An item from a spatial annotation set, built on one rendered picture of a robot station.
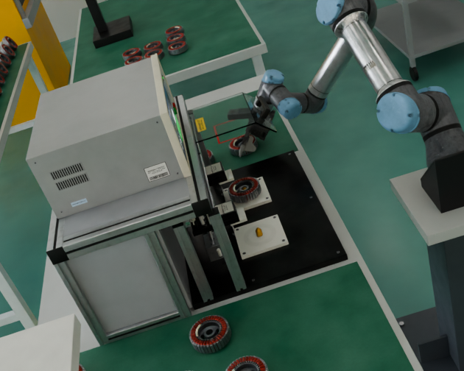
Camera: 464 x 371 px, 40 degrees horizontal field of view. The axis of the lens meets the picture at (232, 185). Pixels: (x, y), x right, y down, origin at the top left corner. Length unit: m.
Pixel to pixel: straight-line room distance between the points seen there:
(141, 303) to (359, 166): 2.02
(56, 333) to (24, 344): 0.07
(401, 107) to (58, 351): 1.14
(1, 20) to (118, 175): 3.71
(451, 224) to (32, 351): 1.22
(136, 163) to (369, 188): 1.90
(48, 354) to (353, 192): 2.38
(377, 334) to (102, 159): 0.84
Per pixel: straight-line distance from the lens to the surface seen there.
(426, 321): 2.70
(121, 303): 1.86
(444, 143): 1.99
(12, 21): 5.37
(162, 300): 1.87
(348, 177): 3.55
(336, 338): 1.71
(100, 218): 1.76
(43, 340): 1.34
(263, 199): 2.17
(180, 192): 1.72
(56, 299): 2.20
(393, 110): 1.91
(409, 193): 2.11
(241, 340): 1.78
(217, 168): 2.14
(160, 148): 1.73
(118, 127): 1.70
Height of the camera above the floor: 2.02
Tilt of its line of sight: 33 degrees down
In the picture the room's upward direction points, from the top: 19 degrees counter-clockwise
